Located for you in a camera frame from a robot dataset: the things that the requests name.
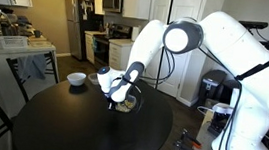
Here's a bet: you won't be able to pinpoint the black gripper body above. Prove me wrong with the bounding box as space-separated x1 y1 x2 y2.
108 94 130 113

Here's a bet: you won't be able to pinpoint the yellow food pieces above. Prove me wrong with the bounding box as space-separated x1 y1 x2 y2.
113 94 138 115

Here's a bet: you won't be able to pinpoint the clear plastic bowl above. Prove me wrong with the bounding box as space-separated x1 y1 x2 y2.
110 84 145 116

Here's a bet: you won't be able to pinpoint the white ceramic bowl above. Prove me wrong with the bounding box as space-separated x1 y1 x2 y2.
65 70 87 88

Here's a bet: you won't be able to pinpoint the small clear plastic container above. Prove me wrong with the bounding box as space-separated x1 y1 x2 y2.
86 71 102 87

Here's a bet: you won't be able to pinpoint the white base cabinet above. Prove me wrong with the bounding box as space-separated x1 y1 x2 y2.
105 36 135 73

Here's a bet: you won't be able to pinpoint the black kitchen stove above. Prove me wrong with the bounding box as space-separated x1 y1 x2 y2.
89 22 135 72

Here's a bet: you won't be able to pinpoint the white door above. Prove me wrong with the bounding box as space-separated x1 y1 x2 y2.
142 0 205 100

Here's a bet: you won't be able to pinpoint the stainless steel fridge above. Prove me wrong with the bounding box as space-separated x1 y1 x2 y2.
58 0 98 62

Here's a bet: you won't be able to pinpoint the grey cloth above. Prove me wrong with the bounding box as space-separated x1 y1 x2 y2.
15 52 49 83

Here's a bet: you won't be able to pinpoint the stainless steel microwave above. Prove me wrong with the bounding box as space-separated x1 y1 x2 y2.
99 0 124 14

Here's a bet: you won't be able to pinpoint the white topped black device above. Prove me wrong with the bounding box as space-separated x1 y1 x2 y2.
206 101 235 139

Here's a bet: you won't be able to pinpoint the dark mug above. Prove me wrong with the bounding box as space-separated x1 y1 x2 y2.
32 28 44 39

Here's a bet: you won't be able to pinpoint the white counter table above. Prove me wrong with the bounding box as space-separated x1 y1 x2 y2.
0 30 65 108

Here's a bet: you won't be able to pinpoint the white plastic basket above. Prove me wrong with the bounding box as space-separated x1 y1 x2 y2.
0 33 30 53

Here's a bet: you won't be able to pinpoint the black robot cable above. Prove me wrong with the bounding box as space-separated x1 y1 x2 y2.
216 85 244 150

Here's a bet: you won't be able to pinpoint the black camera bar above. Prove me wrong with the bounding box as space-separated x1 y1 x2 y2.
237 19 269 32

